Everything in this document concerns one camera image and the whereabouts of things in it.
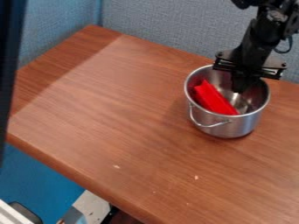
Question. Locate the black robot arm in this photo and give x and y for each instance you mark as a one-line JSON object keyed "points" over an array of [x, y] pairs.
{"points": [[276, 17]]}

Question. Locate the white grey box under table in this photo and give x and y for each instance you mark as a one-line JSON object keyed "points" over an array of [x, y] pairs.
{"points": [[88, 210]]}

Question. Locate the black white device corner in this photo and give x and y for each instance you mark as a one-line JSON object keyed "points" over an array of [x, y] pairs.
{"points": [[16, 214]]}

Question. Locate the stainless steel pot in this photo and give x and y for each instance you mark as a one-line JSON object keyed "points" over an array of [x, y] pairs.
{"points": [[248, 103]]}

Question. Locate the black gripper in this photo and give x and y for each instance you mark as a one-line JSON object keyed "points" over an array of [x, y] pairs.
{"points": [[251, 59]]}

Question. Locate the dark vertical post at left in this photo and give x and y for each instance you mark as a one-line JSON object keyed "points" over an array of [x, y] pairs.
{"points": [[12, 10]]}

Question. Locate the red star-shaped block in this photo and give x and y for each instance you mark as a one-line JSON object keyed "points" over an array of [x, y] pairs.
{"points": [[209, 98]]}

